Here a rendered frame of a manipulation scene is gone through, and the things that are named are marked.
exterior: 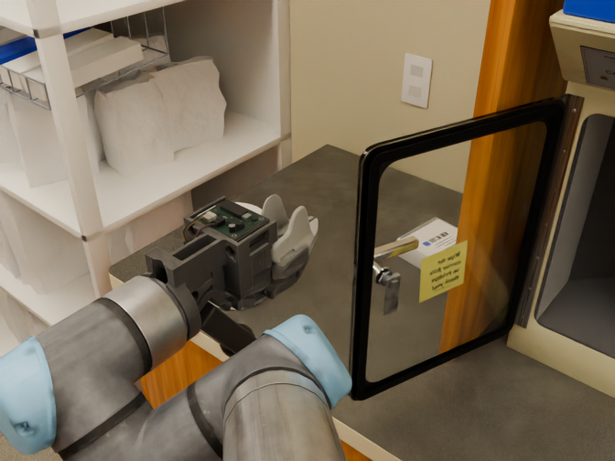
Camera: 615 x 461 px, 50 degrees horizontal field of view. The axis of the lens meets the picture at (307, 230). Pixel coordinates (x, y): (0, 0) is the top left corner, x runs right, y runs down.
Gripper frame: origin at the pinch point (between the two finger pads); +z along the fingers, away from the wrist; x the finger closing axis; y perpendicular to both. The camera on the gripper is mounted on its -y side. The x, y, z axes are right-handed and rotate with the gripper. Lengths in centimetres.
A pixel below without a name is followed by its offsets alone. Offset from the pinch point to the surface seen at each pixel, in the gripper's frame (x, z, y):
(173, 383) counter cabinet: 44, 9, -62
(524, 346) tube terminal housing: -16, 36, -35
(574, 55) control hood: -14.9, 29.1, 15.1
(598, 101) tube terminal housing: -16.8, 36.5, 7.7
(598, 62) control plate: -17.6, 29.2, 14.8
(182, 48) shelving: 113, 79, -25
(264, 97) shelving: 81, 79, -31
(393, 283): -5.9, 9.4, -10.2
